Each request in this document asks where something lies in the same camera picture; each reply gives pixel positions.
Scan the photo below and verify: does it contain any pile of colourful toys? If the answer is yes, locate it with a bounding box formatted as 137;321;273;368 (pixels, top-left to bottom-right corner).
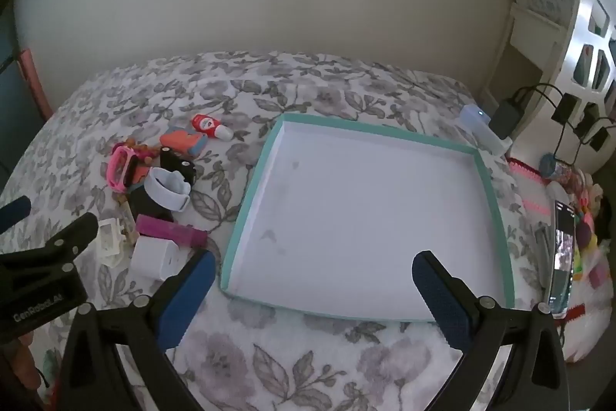
568;170;616;296

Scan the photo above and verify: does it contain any pink smartwatch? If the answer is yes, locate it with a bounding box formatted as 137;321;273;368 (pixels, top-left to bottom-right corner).
107;143;140;195

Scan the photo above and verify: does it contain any pink door frame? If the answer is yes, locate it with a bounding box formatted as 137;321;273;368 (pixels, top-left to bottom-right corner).
17;47;51;123

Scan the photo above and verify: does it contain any white device with light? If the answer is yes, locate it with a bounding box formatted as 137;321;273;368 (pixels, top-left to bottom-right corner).
459;104;511;156

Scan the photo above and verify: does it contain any person's left hand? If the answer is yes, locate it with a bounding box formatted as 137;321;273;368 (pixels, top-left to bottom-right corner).
0;334;42;399

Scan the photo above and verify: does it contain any coral and blue toy knife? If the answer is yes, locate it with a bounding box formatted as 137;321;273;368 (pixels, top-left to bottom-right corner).
160;129;208;159

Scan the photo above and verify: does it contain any small red bottle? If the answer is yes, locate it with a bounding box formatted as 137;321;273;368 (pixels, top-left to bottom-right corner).
191;113;234;141

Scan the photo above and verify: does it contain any pink zigzag ribbon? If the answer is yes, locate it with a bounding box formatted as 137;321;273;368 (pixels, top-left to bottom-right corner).
507;158;554;216

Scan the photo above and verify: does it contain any grey floral blanket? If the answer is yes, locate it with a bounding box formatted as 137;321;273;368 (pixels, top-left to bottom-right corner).
0;50;544;411

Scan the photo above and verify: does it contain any magenta tube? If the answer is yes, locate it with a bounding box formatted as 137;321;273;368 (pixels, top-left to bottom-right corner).
136;215;209;248

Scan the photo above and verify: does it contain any jar with blue lid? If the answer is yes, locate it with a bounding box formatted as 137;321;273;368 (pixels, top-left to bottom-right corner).
539;153;571;181

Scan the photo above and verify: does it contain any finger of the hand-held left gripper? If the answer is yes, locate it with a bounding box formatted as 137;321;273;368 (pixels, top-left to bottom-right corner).
41;213;99;267
0;195;32;236

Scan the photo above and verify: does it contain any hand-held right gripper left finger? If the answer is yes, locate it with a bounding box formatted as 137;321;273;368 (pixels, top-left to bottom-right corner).
55;250;217;411

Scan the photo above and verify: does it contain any small tan toy piece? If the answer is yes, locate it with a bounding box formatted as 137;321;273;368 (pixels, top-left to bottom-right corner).
115;194;138;243

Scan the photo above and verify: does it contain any white watch band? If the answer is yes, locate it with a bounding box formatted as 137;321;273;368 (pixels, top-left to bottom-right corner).
145;167;192;213

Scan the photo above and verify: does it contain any white tray with teal rim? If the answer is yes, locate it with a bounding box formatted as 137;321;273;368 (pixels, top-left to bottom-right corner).
220;112;516;324

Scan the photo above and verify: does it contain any smartphone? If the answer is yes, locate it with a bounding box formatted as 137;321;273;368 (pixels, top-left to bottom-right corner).
546;198;578;319

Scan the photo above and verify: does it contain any teal door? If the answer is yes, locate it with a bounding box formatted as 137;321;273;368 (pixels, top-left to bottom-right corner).
0;2;49;181

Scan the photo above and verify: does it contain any white charger plug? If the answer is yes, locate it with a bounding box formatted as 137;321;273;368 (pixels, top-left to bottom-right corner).
130;237;188;282

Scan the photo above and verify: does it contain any black cable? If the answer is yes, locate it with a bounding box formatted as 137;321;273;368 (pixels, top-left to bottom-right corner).
510;82;566;113
553;117;585;166

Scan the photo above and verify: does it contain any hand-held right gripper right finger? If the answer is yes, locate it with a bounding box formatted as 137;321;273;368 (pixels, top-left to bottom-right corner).
411;250;578;411

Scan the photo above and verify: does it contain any small black box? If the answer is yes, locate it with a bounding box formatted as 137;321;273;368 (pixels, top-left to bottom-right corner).
129;187;175;224

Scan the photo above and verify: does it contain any orange doll toy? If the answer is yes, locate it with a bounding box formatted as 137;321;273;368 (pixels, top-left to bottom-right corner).
126;142;159;166

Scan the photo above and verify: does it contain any white shelf unit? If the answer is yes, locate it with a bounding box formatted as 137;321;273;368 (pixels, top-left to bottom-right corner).
481;2;569;113

